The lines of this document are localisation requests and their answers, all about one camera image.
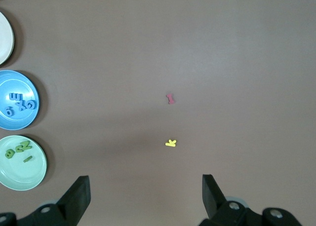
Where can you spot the blue plate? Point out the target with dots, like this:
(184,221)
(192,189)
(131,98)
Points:
(22,83)

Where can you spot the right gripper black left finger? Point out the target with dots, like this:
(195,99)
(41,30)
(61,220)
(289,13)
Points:
(71,203)

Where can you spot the green plate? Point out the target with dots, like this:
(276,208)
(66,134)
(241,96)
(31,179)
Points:
(22,171)

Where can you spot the green letter N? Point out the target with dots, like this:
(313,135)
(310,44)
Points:
(26,145)

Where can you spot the blue letter G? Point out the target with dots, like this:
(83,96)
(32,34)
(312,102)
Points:
(27,104)

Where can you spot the beige plate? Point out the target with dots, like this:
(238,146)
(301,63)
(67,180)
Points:
(5,36)

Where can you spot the green letter B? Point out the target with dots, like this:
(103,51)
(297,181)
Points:
(10,154)

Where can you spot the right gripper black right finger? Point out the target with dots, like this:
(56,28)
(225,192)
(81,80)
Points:
(214,201)

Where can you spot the blue number nine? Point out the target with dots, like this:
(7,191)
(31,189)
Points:
(9,113)

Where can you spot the red letter I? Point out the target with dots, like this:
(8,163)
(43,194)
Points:
(170,99)

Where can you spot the yellow letter k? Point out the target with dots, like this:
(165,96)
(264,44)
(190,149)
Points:
(170,143)

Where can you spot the brown table cover sheet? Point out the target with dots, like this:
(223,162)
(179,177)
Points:
(172,50)

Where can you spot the blue letter m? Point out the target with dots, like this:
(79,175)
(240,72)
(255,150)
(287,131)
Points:
(15,97)

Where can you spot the blue letter x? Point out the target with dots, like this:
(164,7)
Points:
(21,105)

